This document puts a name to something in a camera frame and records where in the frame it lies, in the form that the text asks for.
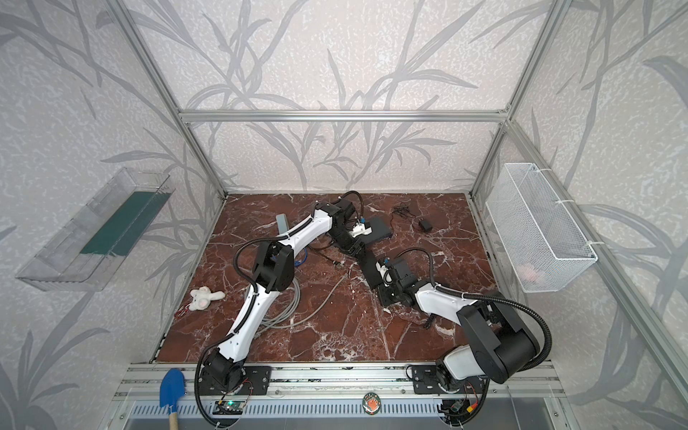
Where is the black ribbed router box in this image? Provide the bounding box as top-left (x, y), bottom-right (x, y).
top-left (357, 248), bottom-right (383, 291)

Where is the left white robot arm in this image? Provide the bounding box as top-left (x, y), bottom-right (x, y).
top-left (193, 199), bottom-right (374, 393)

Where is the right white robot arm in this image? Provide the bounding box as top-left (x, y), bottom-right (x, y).
top-left (376, 258), bottom-right (553, 393)

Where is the grey phone slab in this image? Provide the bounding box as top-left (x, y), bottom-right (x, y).
top-left (276, 213), bottom-right (290, 236)

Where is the red round button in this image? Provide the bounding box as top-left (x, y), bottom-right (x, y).
top-left (362, 392), bottom-right (382, 416)

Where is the pink item in basket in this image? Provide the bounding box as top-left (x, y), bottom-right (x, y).
top-left (516, 263), bottom-right (544, 284)

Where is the white plush toy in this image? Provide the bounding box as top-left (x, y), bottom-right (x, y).
top-left (188, 286), bottom-right (226, 311)

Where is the green circuit board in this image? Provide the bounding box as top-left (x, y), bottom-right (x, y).
top-left (212, 400), bottom-right (245, 416)

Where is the blue shovel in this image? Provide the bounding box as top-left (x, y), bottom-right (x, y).
top-left (159, 368), bottom-right (186, 430)

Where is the dark grey network switch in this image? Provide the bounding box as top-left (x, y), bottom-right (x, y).
top-left (363, 217), bottom-right (392, 245)

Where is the black power adapter with cable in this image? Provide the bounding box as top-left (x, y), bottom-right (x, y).
top-left (391, 204), bottom-right (434, 233)

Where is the grey ethernet cable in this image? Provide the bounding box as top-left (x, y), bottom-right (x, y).
top-left (254, 271), bottom-right (350, 331)

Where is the white wire mesh basket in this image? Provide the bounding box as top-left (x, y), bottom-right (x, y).
top-left (487, 163), bottom-right (598, 293)

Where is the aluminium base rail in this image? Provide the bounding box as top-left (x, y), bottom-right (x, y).
top-left (113, 361), bottom-right (566, 401)

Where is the clear plastic wall bin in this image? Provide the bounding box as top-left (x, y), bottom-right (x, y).
top-left (16, 168), bottom-right (175, 292)

